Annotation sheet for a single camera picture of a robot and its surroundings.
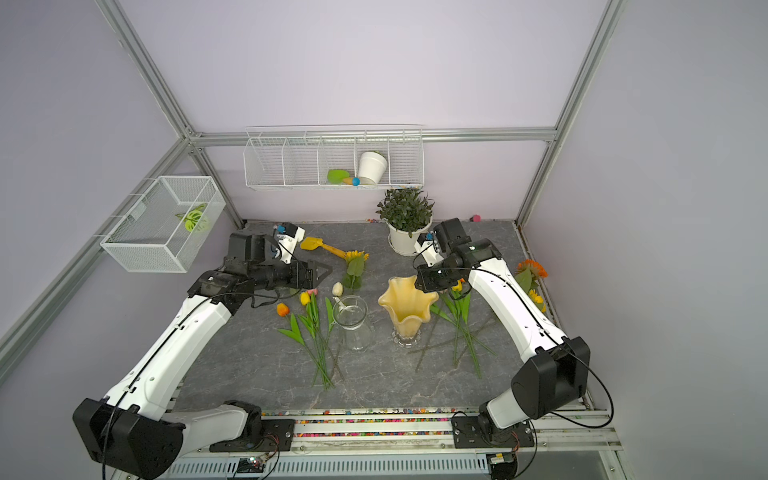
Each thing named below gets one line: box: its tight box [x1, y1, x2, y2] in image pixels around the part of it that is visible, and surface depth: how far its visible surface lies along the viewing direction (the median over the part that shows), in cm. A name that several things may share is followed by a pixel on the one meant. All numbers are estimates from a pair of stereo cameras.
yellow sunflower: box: [342, 250, 371, 291], surface depth 103 cm
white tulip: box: [324, 282, 344, 387], surface depth 93 cm
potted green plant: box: [376, 187, 435, 256], surface depth 102 cm
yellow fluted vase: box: [378, 275, 439, 348], surface depth 80 cm
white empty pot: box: [358, 151, 387, 184], surface depth 94 cm
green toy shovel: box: [327, 169, 361, 187], surface depth 101 cm
